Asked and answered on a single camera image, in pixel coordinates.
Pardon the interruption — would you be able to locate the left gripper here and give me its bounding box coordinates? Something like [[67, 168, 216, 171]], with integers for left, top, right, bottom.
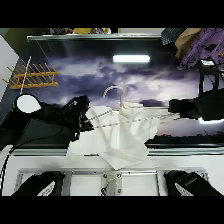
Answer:
[[63, 94, 95, 133]]

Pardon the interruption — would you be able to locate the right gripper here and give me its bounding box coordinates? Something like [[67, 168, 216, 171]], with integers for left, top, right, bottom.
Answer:
[[167, 97, 202, 120]]

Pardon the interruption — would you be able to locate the white beaded clothes hanger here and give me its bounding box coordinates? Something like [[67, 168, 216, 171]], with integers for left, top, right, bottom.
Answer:
[[18, 55, 33, 96], [84, 84, 181, 132]]

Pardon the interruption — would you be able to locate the white long-sleeved shirt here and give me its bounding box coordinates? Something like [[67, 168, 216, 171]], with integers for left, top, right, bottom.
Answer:
[[65, 101, 163, 171]]

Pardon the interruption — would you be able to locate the yellow wooden hanger rack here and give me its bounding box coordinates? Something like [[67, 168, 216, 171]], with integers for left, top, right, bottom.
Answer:
[[2, 62, 62, 90]]

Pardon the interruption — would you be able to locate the purple garment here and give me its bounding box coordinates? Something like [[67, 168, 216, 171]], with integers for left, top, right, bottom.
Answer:
[[176, 28, 224, 73]]

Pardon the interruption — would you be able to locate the tan garment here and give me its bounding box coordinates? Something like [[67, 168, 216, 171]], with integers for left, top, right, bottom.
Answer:
[[174, 28, 204, 60]]

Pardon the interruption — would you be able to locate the dark checked garment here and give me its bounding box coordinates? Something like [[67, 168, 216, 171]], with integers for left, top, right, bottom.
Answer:
[[160, 28, 188, 46]]

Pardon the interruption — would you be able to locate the yellow garment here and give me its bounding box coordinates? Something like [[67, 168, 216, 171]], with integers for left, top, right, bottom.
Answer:
[[73, 28, 112, 35]]

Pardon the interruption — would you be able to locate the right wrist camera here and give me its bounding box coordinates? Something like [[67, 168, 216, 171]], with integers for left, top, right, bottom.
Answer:
[[196, 58, 224, 95]]

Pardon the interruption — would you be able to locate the black cable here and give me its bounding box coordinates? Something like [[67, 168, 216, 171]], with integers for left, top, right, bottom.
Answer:
[[0, 125, 68, 197]]

